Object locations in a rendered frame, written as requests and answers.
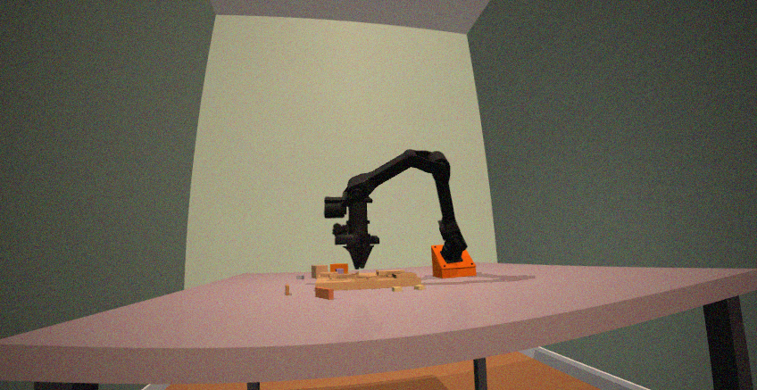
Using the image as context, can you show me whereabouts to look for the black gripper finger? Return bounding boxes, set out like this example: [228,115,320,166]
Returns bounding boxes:
[360,245,374,269]
[343,245,364,270]

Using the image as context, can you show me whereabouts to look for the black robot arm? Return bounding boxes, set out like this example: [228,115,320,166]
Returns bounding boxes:
[324,149,467,264]

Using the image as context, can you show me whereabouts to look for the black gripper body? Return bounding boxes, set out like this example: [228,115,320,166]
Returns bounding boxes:
[335,217,379,246]

